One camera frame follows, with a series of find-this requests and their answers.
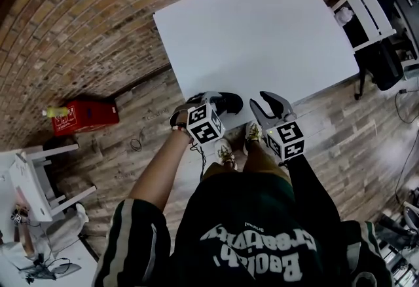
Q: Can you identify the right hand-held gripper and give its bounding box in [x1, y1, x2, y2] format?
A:
[249, 90, 306, 161]

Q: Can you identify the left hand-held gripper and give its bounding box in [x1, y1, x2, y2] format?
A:
[186, 91, 228, 147]

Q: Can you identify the black pouch case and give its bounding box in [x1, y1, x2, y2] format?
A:
[211, 92, 244, 117]

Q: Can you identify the person's left forearm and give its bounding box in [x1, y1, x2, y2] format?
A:
[127, 127, 194, 214]

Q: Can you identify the person's left hand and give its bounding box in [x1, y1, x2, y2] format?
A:
[169, 94, 205, 131]

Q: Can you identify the person's right shoe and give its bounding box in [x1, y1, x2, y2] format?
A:
[244, 121, 263, 155]

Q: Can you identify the person's shoe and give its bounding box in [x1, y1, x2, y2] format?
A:
[244, 121, 263, 155]
[214, 138, 239, 171]

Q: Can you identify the person's left shoe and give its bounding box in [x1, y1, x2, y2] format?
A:
[214, 138, 239, 171]

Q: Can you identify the person's dark printed shirt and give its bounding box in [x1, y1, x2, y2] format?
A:
[94, 170, 393, 287]

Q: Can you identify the white crumpled bag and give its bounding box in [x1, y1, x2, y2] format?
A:
[336, 6, 355, 26]

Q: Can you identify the black office chair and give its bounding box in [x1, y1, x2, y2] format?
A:
[354, 0, 407, 100]

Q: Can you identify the red plastic crate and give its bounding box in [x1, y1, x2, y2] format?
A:
[51, 100, 120, 138]

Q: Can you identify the white wooden chair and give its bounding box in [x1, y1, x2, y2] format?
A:
[329, 0, 397, 52]
[23, 143, 98, 216]

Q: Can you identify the yellow-green drink bottle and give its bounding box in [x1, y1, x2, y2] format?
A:
[41, 105, 70, 118]

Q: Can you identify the dark desk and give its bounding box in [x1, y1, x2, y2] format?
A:
[394, 0, 419, 72]

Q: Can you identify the grey cloth bag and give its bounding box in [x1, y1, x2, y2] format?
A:
[45, 202, 90, 256]

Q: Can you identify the white cardboard box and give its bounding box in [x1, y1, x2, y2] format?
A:
[8, 151, 54, 223]

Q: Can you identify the grey oval device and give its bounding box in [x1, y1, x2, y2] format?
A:
[19, 258, 82, 282]

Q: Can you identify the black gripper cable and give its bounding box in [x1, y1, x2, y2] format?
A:
[189, 143, 208, 178]

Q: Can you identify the coiled black floor cable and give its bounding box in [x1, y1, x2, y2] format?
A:
[130, 127, 145, 153]

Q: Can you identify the tangle of cables and devices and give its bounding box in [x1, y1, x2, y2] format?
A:
[374, 187, 419, 287]

